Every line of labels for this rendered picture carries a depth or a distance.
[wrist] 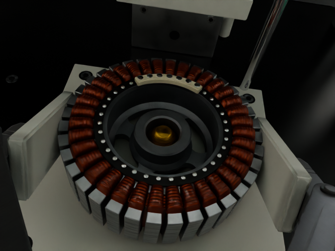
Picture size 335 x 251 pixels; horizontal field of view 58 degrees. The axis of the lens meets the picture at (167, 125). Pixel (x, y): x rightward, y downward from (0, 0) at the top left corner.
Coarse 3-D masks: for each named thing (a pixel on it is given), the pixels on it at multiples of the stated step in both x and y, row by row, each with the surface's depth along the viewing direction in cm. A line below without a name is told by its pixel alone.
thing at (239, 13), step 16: (128, 0) 13; (144, 0) 13; (160, 0) 13; (176, 0) 13; (192, 0) 13; (208, 0) 13; (224, 0) 13; (240, 0) 13; (224, 16) 14; (240, 16) 14
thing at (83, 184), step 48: (96, 96) 17; (144, 96) 19; (192, 96) 19; (240, 96) 19; (96, 144) 15; (144, 144) 16; (240, 144) 16; (96, 192) 14; (144, 192) 14; (192, 192) 14; (240, 192) 15; (144, 240) 15
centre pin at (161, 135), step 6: (162, 126) 17; (150, 132) 18; (156, 132) 17; (162, 132) 17; (168, 132) 17; (174, 132) 18; (150, 138) 17; (156, 138) 17; (162, 138) 17; (168, 138) 17; (174, 138) 17; (156, 144) 17; (162, 144) 17; (168, 144) 17
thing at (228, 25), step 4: (224, 20) 26; (228, 20) 26; (232, 20) 26; (224, 24) 26; (228, 24) 26; (232, 24) 26; (220, 28) 27; (224, 28) 26; (228, 28) 26; (220, 32) 27; (224, 32) 27; (228, 32) 27; (220, 36) 27; (224, 36) 27
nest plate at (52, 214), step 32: (256, 96) 24; (192, 128) 21; (128, 160) 19; (64, 192) 17; (256, 192) 18; (32, 224) 16; (64, 224) 16; (96, 224) 16; (224, 224) 17; (256, 224) 17
